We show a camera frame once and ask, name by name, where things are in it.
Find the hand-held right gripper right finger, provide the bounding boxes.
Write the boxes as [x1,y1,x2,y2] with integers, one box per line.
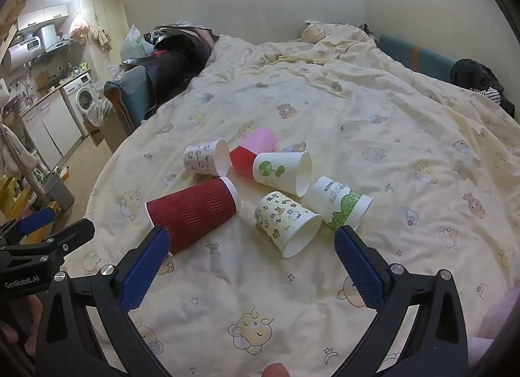
[334,225,474,377]

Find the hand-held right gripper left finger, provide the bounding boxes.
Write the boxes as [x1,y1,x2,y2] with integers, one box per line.
[34,226,173,377]

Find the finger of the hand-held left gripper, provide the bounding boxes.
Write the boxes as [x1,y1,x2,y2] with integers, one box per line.
[0,207,57,245]
[24,219,97,268]

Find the white cup green leaf label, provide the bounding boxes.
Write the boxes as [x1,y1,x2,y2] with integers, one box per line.
[303,176,373,232]

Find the dark red ribbed cup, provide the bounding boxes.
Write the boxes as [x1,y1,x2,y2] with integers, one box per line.
[145,176,241,255]

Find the white cup colourful animal print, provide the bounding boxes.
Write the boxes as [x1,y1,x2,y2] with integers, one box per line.
[254,191,323,259]

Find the white cup black doodle print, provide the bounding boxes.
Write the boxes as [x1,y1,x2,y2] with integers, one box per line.
[183,139,231,178]

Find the white cup green tree print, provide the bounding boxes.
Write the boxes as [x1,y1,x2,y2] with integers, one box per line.
[252,151,313,198]

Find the small red plastic cup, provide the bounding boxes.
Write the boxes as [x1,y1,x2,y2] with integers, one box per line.
[228,145,258,180]

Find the pink plastic cup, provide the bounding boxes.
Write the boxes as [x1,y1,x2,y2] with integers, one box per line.
[240,128,278,155]

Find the person's left hand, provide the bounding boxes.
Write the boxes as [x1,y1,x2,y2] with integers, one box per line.
[0,294,44,361]

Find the yellow rack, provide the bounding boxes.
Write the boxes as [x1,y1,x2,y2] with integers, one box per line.
[0,174,37,223]

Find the grey trash bin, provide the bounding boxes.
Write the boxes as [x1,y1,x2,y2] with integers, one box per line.
[43,170,76,213]

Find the white hanging garment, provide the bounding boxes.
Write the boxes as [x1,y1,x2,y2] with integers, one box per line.
[0,123,37,179]

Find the white kitchen base cabinet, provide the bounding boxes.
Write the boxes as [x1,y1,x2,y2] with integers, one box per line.
[20,95,84,167]

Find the cardboard box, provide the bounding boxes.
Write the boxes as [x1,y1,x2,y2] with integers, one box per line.
[83,113,107,147]

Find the white washing machine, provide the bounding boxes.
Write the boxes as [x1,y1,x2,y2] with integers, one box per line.
[61,69,100,126]

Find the teal upholstered chair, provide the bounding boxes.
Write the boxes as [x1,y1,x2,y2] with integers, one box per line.
[103,65,157,134]

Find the yellow printed blanket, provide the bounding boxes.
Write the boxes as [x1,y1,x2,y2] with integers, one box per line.
[61,22,520,377]

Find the white water heater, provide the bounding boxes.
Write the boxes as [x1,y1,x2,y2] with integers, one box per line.
[6,36,43,68]

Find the grey range hood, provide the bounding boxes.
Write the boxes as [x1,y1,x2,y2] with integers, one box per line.
[38,24,74,53]

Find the beige hanging cloth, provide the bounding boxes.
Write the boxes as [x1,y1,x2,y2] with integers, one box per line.
[91,26,113,53]

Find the pink hanging bag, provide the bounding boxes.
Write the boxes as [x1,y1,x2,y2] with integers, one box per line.
[68,16,91,43]

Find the white plastic bag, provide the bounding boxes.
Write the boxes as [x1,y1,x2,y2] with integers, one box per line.
[121,25,155,59]

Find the black garment heap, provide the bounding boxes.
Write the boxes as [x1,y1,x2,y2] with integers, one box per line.
[142,24,222,118]

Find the striped cloth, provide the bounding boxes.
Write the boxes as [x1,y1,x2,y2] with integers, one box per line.
[471,87,504,107]

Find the tall white cabinet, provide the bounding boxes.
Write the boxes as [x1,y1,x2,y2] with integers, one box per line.
[78,0,108,73]

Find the teal headboard cushion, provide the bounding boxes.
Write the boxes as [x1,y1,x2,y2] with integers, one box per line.
[378,33,458,76]

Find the black clothing pile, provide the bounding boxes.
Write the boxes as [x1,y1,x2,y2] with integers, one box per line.
[450,58,516,116]

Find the beige pillow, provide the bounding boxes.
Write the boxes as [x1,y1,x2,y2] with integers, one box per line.
[301,22,331,43]

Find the white wall cabinet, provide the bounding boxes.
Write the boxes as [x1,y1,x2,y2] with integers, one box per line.
[16,4,70,32]

